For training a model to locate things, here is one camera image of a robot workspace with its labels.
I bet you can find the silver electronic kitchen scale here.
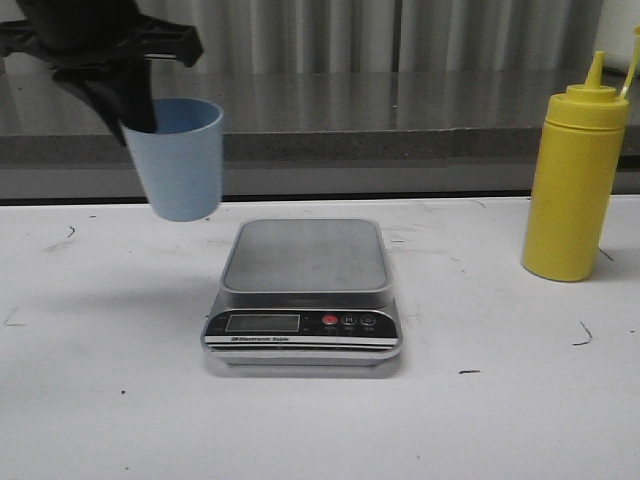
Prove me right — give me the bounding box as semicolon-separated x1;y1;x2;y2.
201;218;403;367

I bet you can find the light blue plastic cup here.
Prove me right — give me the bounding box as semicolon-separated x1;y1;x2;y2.
122;97;224;222

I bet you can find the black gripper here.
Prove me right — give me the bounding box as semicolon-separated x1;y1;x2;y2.
1;1;204;146

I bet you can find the yellow squeeze bottle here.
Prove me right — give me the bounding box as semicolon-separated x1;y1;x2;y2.
521;50;639;282

